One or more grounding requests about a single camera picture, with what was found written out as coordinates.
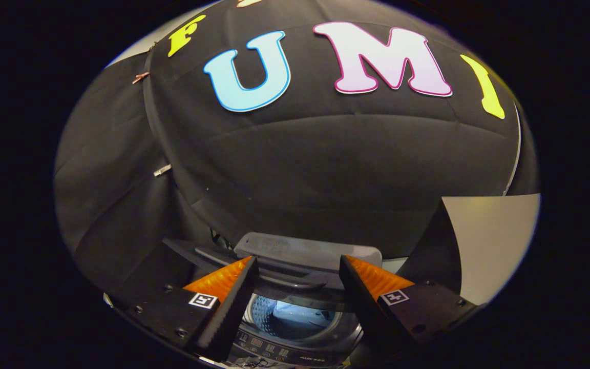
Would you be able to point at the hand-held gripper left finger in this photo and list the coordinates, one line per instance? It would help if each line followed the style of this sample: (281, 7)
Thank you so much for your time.
(233, 310)

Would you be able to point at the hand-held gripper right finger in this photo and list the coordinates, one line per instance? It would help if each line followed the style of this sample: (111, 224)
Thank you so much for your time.
(359, 302)

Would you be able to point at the light blue shirt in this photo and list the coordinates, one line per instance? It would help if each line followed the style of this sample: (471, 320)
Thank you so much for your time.
(295, 312)

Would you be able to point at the dark gray washing machine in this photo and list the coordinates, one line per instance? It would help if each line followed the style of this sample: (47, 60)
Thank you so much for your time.
(295, 353)

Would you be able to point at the black backdrop cloth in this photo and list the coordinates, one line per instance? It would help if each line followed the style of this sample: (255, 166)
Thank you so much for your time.
(325, 164)

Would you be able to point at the gray metal cabinet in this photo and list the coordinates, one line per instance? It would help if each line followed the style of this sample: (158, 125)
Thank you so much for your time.
(494, 241)

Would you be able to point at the silver cloth clip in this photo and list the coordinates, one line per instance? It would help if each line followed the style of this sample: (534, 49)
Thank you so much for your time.
(162, 170)

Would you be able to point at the copper cloth clip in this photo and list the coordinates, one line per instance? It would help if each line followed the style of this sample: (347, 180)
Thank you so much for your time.
(140, 77)

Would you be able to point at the white frame pole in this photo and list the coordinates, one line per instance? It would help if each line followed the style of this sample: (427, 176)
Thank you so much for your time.
(519, 154)

